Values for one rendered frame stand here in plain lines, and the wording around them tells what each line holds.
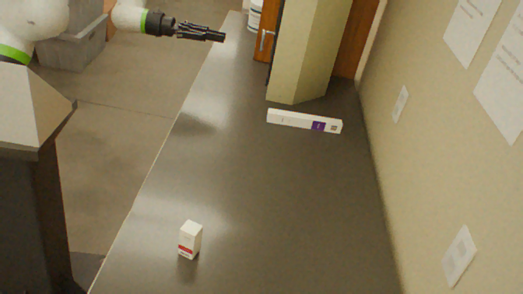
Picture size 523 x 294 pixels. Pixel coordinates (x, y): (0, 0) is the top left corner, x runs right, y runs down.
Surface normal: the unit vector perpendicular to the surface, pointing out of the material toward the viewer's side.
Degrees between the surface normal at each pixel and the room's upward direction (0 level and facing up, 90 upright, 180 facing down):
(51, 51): 96
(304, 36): 90
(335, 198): 0
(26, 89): 90
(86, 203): 0
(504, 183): 90
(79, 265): 0
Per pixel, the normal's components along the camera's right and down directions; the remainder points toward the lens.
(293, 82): -0.09, 0.56
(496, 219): -0.98, -0.19
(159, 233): 0.17, -0.80
